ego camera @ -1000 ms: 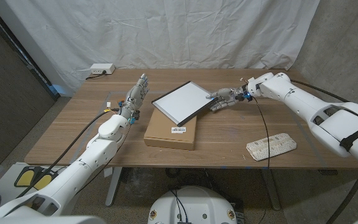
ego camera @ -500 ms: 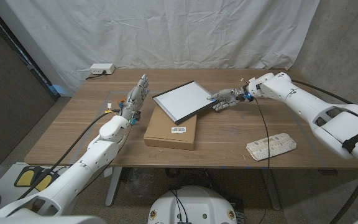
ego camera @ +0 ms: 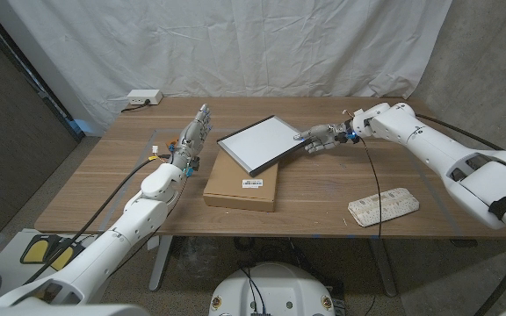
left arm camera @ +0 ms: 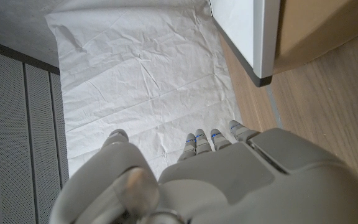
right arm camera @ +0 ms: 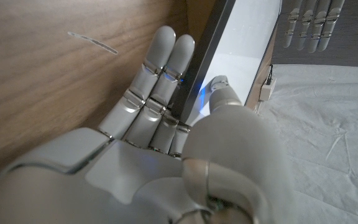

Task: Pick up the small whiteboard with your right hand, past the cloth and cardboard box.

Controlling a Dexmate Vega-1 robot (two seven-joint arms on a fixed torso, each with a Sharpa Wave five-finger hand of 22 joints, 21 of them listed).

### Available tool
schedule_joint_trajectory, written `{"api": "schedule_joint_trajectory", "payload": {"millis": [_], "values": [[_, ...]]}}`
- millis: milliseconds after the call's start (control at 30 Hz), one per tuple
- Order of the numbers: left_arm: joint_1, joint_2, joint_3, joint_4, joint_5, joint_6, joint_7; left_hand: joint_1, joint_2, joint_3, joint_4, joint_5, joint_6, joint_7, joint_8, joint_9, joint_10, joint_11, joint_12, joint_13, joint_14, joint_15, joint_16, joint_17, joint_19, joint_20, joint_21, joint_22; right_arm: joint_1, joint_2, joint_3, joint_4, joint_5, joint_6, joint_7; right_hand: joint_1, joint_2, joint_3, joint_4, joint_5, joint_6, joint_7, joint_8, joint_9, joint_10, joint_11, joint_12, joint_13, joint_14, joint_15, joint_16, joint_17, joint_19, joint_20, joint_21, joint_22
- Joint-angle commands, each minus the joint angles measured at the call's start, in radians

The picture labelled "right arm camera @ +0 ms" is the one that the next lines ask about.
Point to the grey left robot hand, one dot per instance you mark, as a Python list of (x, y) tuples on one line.
[(315, 25)]

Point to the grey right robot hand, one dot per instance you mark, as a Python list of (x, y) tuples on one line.
[(135, 174)]

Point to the small framed whiteboard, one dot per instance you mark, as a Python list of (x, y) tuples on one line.
[(241, 40)]

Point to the white power outlet box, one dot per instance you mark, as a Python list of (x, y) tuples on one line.
[(267, 90)]

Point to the white backdrop sheet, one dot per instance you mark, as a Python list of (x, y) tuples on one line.
[(328, 140)]

